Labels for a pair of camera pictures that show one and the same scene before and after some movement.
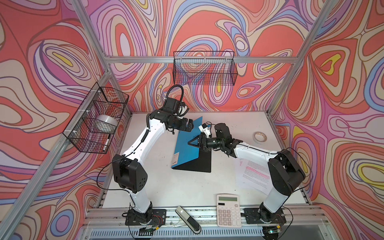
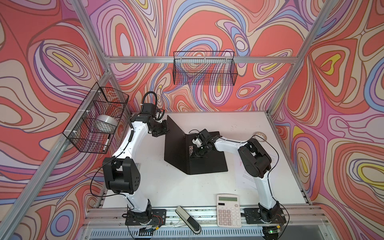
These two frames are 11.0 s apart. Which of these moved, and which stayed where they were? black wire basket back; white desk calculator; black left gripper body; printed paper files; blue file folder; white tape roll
Moved: black left gripper body; blue file folder
Stayed: black wire basket back; white desk calculator; printed paper files; white tape roll
